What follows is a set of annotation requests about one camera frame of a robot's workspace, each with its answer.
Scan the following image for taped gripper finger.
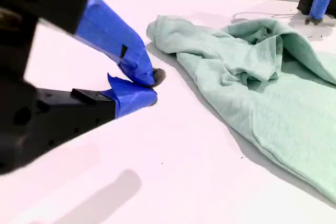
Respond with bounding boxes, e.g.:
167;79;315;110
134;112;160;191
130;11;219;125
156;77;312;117
0;0;167;87
304;0;335;25
36;72;159;161

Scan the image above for pale green T-shirt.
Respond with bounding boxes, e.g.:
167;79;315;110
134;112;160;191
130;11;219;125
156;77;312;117
145;15;336;205

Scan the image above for thin white cable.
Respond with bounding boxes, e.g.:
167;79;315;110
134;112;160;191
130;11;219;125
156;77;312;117
232;11;293;20

